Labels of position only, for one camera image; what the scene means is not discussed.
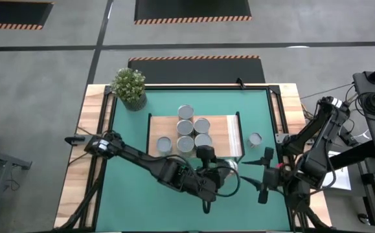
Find black metal bar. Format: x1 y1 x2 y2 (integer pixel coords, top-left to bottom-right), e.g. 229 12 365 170
329 140 375 171

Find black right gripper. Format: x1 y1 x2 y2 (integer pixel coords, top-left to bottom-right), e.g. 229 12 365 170
240 147 282 205

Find tin can red orange label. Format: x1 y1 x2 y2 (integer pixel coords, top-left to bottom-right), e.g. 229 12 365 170
176 118 194 136

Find tin can yellow red label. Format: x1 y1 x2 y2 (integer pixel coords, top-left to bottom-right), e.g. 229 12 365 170
177 104 195 120

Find potted green plant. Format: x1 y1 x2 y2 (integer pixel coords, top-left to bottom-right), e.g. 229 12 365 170
111 67 148 112

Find black floor mat hazard stripes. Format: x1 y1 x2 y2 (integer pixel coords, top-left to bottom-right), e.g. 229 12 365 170
134 0 253 25
128 55 266 84
0 0 55 30

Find plain grey tin can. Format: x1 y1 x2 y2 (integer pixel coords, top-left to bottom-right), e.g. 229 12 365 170
193 117 211 135

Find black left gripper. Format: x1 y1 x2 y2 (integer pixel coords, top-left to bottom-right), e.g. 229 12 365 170
196 146 237 214

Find white-lidded tin can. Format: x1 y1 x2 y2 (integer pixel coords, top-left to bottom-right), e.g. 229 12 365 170
223 158 239 178

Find black computer mouse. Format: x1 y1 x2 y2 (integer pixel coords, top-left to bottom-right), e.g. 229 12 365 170
357 213 371 226

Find tin can green yellow label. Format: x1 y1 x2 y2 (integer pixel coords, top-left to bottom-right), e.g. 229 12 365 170
176 135 195 158

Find white paper sheet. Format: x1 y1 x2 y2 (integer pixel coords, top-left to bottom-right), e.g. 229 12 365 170
323 150 352 191

